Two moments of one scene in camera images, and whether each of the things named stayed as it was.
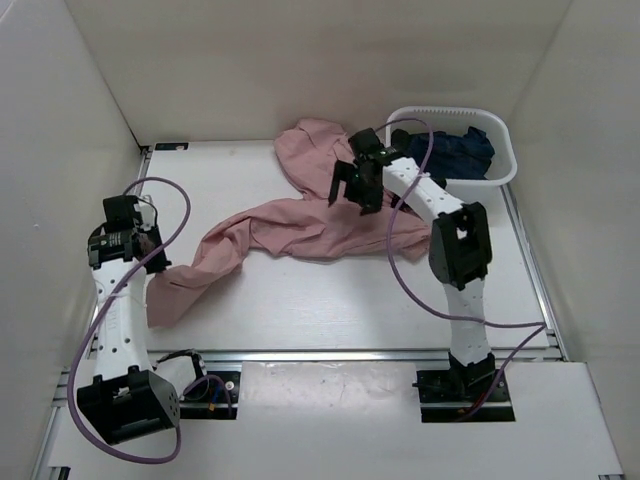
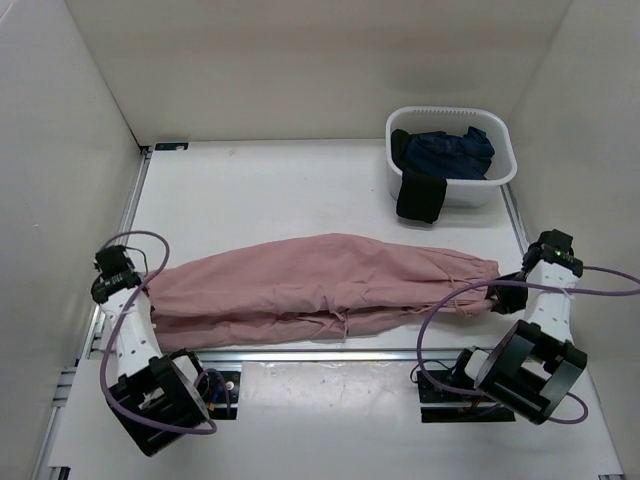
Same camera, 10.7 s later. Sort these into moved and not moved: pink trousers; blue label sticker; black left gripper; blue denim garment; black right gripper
Moved: black right gripper; black left gripper; pink trousers
Not moved: blue denim garment; blue label sticker
